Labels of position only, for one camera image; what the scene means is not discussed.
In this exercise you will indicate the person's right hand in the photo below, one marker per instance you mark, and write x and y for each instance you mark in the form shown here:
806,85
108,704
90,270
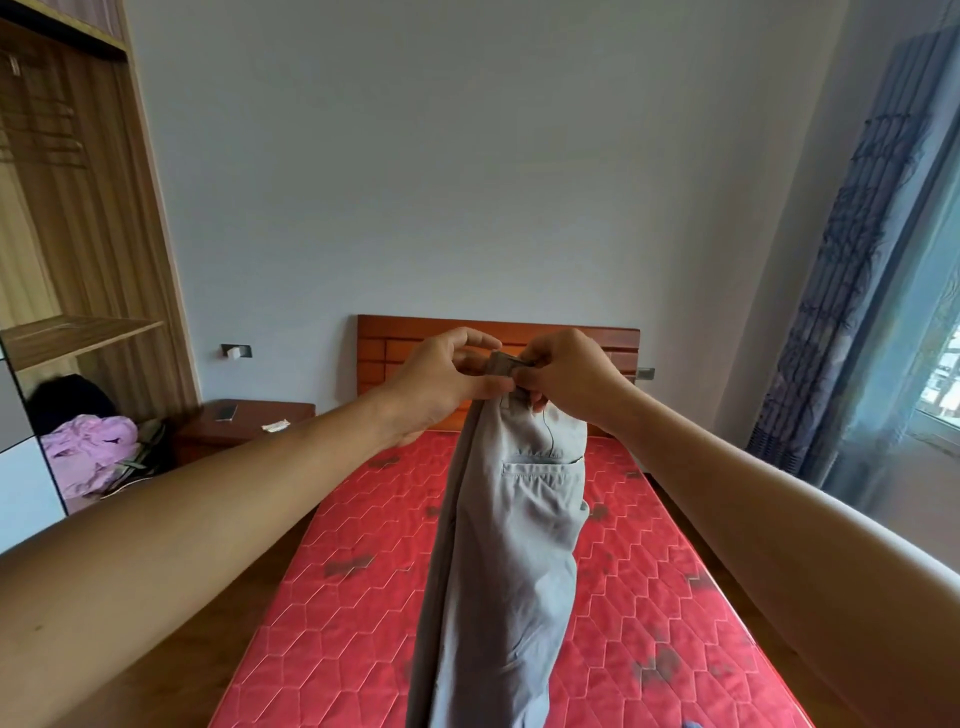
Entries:
577,371

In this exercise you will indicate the person's left hand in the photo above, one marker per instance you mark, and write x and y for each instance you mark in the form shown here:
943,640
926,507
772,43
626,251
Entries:
435,382

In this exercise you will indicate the grey trousers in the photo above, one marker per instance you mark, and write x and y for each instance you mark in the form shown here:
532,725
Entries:
510,562

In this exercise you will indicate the wooden wardrobe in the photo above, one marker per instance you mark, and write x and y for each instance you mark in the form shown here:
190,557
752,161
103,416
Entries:
105,225

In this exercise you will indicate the frosted wardrobe sliding door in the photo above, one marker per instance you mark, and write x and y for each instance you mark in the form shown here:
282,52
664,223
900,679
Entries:
22,480

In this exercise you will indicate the person's left forearm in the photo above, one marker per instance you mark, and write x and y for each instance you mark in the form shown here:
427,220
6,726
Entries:
150,555

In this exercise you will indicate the person's right forearm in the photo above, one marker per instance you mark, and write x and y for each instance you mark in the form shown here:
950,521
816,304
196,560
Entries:
810,555

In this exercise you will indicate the pink clothes pile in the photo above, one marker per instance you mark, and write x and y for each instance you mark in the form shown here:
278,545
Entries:
146,454

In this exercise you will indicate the wooden bed headboard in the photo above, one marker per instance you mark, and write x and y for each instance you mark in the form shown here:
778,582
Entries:
382,337

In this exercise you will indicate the white paper scrap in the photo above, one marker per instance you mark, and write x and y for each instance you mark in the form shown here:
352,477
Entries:
275,426

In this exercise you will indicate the wooden nightstand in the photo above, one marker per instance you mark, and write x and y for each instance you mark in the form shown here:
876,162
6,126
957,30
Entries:
247,431

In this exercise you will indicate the grey smartphone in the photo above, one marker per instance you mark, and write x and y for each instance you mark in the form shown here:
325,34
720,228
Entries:
226,411

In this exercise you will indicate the red quilted mattress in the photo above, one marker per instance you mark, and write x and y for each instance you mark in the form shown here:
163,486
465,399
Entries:
337,600

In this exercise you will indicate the blue grey curtain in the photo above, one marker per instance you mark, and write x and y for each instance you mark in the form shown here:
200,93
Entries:
840,300

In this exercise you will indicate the pink fabric bundle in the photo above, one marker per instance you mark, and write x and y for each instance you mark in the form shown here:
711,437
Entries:
86,450

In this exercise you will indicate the black fabric bundle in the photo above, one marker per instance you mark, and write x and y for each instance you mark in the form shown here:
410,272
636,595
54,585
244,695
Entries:
67,397

